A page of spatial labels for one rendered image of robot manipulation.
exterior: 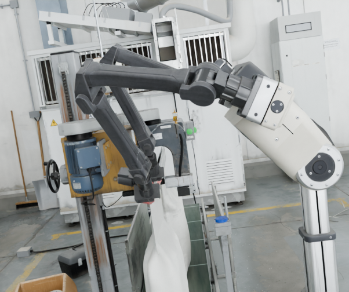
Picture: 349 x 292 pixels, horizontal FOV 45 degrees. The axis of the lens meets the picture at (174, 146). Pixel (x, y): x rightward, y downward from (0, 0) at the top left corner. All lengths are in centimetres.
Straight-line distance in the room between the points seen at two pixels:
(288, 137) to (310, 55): 446
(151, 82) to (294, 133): 46
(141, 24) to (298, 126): 335
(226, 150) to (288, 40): 170
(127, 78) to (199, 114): 364
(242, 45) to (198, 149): 133
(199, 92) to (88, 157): 89
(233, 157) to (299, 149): 357
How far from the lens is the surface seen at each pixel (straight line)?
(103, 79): 126
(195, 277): 263
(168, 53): 472
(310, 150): 142
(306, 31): 577
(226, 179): 498
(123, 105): 181
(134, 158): 149
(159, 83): 119
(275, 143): 132
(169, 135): 210
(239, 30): 520
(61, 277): 342
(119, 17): 463
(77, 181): 200
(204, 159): 490
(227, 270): 220
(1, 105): 666
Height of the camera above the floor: 154
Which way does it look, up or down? 9 degrees down
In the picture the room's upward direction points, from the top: 8 degrees counter-clockwise
